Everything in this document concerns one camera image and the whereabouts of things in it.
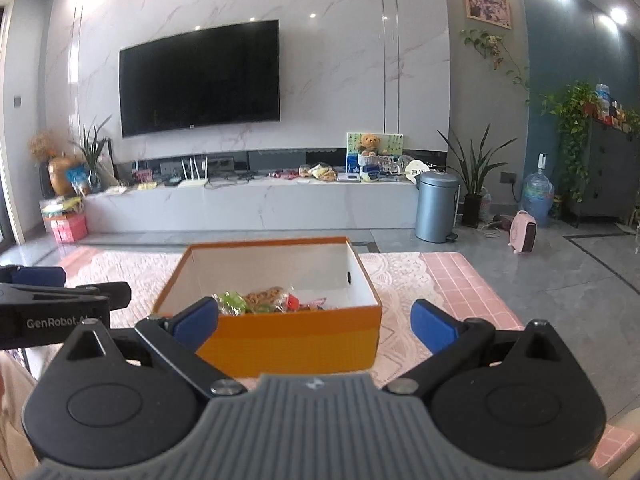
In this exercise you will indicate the bottles on cabinet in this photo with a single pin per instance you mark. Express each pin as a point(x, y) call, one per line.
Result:
point(617, 110)

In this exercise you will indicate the small red orange snack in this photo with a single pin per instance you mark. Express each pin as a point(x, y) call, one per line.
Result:
point(292, 302)

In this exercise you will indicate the black wall television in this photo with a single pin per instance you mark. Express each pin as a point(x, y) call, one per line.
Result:
point(200, 77)

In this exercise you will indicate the orange cardboard box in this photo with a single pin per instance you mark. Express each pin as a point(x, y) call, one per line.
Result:
point(300, 340)

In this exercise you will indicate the blue water jug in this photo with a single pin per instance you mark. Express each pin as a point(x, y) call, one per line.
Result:
point(537, 195)

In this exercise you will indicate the green picture board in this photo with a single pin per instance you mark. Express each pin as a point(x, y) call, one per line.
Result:
point(394, 144)

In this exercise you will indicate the brown teddy bear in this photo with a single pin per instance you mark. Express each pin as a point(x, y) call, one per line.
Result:
point(371, 143)

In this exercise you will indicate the dark grey cabinet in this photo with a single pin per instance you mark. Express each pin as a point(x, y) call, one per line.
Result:
point(610, 175)

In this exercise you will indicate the grey pedal trash can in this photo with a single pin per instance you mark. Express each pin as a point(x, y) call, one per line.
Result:
point(436, 207)

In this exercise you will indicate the wall outlet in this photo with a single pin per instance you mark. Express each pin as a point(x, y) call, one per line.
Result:
point(508, 177)

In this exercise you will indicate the white round sign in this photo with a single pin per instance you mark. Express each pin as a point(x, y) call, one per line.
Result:
point(415, 169)

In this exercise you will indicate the white lace tablecloth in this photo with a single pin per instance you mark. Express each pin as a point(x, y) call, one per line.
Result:
point(400, 300)

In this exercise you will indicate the dried flowers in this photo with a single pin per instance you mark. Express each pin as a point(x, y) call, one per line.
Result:
point(44, 146)

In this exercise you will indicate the snack bags on console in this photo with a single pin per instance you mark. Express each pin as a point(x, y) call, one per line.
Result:
point(320, 171)

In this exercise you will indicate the trailing green plant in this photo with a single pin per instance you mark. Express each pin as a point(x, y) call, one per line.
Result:
point(575, 115)

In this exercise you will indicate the green snack packet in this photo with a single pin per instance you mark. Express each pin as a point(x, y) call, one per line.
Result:
point(231, 304)

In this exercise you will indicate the white router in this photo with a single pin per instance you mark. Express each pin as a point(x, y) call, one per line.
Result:
point(192, 181)

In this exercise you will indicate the pink space heater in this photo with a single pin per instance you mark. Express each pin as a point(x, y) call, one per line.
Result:
point(522, 232)

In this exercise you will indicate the long leaf potted plant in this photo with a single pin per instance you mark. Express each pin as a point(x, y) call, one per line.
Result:
point(472, 180)

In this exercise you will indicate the stack of papers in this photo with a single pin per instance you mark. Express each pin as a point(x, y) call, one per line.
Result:
point(62, 207)

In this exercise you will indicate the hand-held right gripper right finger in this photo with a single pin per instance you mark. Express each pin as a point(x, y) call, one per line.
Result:
point(432, 322)

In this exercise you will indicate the digital scale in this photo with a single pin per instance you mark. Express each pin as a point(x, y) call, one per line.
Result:
point(348, 176)

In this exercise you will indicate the glass sliding door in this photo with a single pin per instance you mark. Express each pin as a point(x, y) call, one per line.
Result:
point(7, 135)

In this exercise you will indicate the white marble television console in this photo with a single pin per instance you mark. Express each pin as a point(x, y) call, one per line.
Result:
point(250, 207)

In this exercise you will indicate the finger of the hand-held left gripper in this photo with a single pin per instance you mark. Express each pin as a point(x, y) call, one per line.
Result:
point(75, 294)
point(37, 276)

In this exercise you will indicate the pink storage box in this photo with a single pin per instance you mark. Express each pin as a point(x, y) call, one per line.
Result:
point(70, 230)

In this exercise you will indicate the hanging vine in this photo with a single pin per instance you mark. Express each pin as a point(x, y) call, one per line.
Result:
point(492, 50)

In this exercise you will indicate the green plant in glass vase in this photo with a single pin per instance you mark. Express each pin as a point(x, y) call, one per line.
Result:
point(95, 155)

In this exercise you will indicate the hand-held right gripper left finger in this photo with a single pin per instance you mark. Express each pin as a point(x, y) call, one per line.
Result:
point(192, 321)

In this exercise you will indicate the gold vase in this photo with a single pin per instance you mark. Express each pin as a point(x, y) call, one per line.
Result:
point(62, 177)

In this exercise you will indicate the framed wall picture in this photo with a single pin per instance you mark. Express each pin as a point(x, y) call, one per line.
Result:
point(487, 7)

